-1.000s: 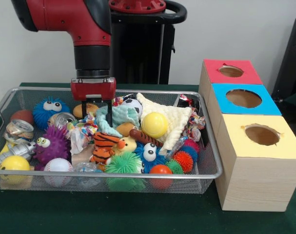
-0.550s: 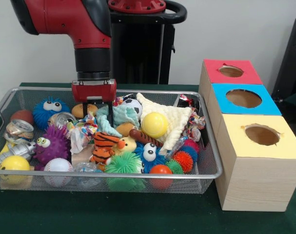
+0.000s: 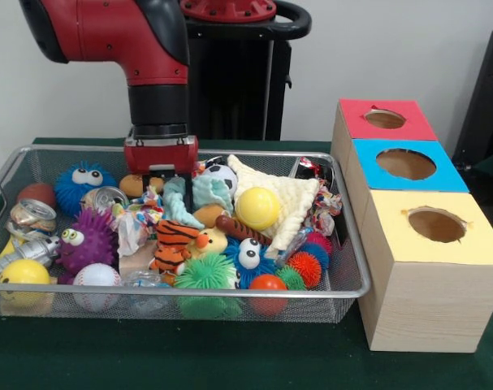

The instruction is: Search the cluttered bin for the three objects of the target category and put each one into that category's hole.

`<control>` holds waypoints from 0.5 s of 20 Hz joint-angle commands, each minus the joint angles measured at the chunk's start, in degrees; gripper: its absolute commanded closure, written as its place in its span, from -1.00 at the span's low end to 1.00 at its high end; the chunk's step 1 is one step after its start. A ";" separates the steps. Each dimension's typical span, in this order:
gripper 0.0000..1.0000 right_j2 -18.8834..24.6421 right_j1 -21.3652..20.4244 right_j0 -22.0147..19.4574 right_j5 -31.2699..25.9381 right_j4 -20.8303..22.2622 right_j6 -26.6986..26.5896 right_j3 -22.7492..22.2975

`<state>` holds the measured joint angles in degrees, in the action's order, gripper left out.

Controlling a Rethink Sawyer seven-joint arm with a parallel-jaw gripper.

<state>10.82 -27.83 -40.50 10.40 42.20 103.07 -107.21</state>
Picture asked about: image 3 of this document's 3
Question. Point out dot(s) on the orange striped tiger plush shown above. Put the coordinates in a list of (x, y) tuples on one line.
[(175, 235)]

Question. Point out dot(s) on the green spiky ball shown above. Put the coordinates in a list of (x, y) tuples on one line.
[(206, 272)]

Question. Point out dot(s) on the black chair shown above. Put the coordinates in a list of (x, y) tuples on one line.
[(485, 93)]

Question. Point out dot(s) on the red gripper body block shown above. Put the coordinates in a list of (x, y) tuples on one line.
[(161, 158)]

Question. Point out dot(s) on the purple spiky toy with eyes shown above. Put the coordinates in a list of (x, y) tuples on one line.
[(92, 243)]

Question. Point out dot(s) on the blue spiky toy with eyes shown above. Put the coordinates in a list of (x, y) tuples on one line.
[(69, 195)]

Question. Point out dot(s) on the wooden box with three holes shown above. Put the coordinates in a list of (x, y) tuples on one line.
[(425, 308)]

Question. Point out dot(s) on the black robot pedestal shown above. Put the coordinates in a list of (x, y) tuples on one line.
[(238, 89)]

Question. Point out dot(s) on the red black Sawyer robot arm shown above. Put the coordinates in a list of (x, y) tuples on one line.
[(108, 32)]

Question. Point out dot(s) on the crushed clear bottle blue label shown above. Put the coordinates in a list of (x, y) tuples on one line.
[(142, 280)]

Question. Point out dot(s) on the cream muslin cloth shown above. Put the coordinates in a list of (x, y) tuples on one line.
[(286, 191)]

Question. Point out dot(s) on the yellow tennis ball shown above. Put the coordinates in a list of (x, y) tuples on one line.
[(257, 207)]

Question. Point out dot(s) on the yellow smiley ball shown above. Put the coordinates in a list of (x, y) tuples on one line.
[(23, 272)]

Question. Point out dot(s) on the shallow metal mesh bin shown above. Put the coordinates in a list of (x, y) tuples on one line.
[(331, 308)]

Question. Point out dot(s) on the orange red ball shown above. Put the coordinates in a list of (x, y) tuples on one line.
[(267, 282)]

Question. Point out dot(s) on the light teal muslin cloth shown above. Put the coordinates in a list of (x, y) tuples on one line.
[(207, 191)]

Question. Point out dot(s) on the toy hamburger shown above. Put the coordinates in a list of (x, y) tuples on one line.
[(130, 185)]

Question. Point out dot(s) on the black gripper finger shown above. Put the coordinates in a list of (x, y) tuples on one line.
[(147, 183), (188, 193)]

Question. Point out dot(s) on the white baseball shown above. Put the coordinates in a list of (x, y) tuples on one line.
[(96, 277)]

